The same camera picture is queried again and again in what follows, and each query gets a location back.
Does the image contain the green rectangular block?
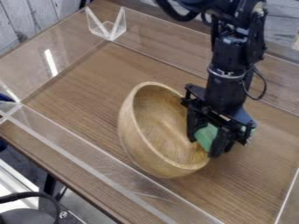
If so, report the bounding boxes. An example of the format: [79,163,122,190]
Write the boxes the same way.
[195,122,256,153]

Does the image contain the black table leg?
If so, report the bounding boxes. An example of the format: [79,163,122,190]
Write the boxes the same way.
[43,174,58,196]

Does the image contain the brown wooden bowl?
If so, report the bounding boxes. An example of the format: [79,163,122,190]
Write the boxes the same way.
[118,81,210,179]

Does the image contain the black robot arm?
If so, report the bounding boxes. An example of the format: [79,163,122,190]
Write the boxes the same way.
[155,0,267,158]

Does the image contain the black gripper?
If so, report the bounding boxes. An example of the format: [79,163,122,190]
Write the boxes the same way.
[182,84,258,158]

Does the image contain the clear acrylic tray walls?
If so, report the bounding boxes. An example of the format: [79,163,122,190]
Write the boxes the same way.
[0,3,299,224]

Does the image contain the blue object at edge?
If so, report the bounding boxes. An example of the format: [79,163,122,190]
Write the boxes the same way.
[0,93,15,102]

